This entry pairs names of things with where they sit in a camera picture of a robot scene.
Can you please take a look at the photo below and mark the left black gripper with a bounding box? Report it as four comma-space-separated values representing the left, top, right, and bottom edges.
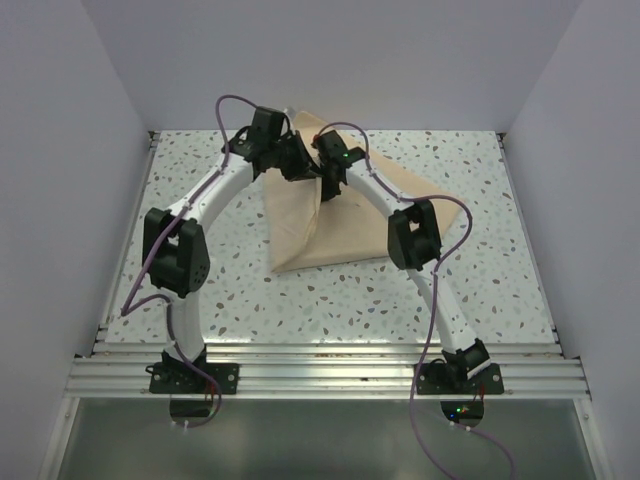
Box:
268, 130, 323, 182

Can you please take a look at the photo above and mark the beige cloth mat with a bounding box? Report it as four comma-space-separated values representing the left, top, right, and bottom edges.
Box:
262, 111, 461, 273

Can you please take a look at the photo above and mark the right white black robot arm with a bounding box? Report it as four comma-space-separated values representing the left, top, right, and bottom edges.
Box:
312, 128, 491, 393

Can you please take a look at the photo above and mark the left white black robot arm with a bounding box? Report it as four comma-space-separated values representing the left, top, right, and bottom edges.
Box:
143, 107, 319, 393

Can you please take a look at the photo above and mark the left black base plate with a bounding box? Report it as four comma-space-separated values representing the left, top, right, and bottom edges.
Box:
145, 362, 240, 395

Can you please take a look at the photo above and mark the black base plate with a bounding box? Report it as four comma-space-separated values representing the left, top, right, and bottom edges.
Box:
145, 362, 240, 395
414, 359, 505, 395

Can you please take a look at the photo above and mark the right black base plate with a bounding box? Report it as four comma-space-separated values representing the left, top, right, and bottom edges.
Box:
414, 359, 505, 395

